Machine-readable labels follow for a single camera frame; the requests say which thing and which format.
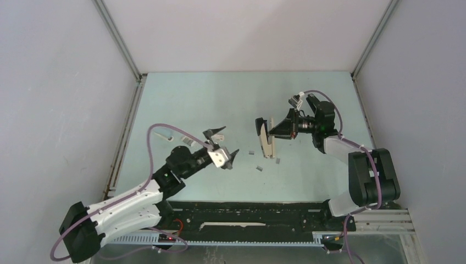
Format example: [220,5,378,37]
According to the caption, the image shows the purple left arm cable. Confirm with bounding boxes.
[49,123,214,262]

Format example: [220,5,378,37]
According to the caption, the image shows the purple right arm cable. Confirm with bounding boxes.
[302,89,383,264]

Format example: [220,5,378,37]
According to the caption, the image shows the white staple box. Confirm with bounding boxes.
[211,134,225,142]

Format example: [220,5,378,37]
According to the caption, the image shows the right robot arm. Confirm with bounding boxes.
[256,90,401,230]

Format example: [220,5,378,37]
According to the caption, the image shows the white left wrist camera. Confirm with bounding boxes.
[208,147,229,168]

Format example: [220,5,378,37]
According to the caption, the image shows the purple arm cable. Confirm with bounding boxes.
[302,89,383,264]
[49,123,214,262]

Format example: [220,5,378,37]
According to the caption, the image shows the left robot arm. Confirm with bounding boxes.
[50,123,238,263]

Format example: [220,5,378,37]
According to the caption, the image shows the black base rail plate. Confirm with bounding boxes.
[155,201,356,243]

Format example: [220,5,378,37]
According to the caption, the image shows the staple box tray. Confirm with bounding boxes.
[181,136,196,147]

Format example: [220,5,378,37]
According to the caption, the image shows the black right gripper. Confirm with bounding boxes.
[268,108,320,140]

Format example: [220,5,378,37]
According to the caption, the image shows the beige and black large stapler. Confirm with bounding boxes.
[255,118,276,159]

